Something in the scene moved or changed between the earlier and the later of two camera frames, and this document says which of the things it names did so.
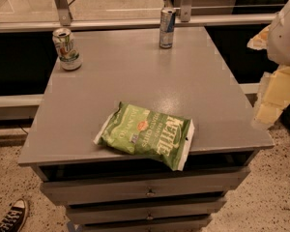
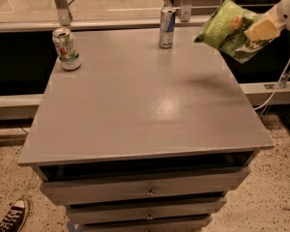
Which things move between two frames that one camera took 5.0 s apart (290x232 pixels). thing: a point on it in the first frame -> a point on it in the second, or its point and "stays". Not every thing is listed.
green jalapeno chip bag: [149, 134] -> [224, 30]
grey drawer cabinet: [107, 189] stays
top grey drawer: [94, 189] stays
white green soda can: [70, 56] stays
